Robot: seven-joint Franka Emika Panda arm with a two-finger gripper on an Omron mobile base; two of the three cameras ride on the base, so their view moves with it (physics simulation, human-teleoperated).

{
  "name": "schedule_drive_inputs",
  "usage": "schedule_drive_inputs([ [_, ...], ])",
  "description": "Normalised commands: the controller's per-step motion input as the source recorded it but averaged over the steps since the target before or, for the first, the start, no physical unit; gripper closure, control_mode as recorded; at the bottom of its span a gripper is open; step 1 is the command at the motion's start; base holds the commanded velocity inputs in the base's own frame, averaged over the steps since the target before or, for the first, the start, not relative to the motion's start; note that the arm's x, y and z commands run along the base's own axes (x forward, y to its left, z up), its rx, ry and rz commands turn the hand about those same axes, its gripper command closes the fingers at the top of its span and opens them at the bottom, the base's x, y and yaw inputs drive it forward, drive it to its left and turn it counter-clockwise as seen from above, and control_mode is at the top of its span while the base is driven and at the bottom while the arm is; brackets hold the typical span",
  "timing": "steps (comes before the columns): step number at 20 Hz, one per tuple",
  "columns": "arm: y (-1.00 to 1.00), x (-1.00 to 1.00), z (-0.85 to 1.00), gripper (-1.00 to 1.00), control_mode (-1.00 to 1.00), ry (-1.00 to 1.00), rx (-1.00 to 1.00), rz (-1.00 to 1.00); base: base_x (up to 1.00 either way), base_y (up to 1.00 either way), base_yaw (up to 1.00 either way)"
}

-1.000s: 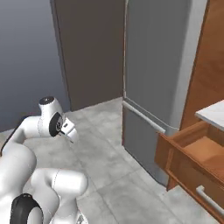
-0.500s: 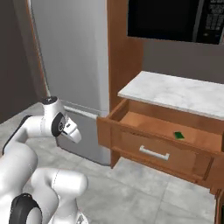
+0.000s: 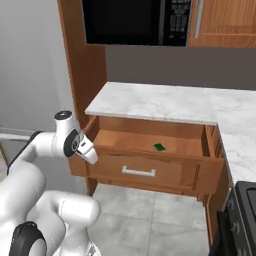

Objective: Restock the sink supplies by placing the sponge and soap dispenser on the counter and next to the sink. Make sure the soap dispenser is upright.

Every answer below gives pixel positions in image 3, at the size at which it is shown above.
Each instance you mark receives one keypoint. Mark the open wooden drawer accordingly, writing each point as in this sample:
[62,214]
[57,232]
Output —
[150,156]

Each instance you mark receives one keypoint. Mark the wooden base cabinet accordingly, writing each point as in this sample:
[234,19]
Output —
[218,186]

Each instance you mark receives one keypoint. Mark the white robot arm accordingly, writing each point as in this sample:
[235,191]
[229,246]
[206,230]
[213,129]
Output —
[23,186]

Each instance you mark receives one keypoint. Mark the tall wooden cabinet panel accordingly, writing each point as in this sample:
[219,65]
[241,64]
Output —
[83,66]

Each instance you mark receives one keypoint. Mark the wooden wall cupboard door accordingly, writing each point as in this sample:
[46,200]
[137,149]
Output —
[224,22]

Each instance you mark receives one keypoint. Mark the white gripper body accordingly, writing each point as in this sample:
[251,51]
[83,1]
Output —
[88,152]

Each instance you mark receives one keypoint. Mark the black microwave oven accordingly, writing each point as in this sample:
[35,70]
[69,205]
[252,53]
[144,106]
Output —
[135,21]

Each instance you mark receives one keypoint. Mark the green sponge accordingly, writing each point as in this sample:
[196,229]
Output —
[159,147]

